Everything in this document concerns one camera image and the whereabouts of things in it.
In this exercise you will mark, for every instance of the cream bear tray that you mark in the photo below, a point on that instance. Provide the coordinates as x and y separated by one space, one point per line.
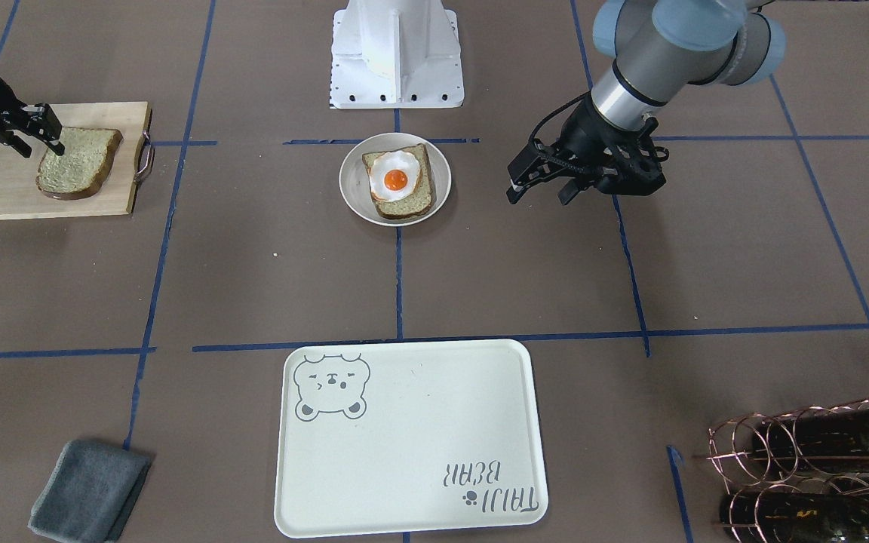
409 437

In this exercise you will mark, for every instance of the fried egg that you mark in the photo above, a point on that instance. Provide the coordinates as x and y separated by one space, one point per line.
394 175

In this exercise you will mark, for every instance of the copper wire bottle rack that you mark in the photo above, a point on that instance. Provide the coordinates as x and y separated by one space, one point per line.
800 476

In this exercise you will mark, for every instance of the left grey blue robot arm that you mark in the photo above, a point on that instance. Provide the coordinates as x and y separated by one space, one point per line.
657 47

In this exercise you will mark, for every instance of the green wine bottle near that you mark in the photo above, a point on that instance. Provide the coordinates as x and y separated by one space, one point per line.
779 515

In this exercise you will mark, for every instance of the white round plate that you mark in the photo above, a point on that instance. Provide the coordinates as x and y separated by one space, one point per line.
353 182

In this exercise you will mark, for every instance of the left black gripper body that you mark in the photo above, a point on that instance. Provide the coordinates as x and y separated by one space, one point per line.
583 132

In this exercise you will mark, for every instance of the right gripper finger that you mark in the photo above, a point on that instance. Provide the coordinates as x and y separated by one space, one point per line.
41 122
17 143

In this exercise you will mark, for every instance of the green wine bottle middle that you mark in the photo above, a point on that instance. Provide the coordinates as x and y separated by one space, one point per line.
833 443

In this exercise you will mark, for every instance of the green wine bottle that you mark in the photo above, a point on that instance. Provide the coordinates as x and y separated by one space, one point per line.
833 443
779 515

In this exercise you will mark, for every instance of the wooden cutting board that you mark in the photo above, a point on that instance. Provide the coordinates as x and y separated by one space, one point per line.
20 198

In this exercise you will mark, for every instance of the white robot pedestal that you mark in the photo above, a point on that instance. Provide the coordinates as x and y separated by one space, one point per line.
395 54

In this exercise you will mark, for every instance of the grey folded cloth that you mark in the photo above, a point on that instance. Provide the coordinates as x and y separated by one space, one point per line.
91 493

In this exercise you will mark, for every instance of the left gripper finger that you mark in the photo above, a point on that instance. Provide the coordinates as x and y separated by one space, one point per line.
573 187
530 167

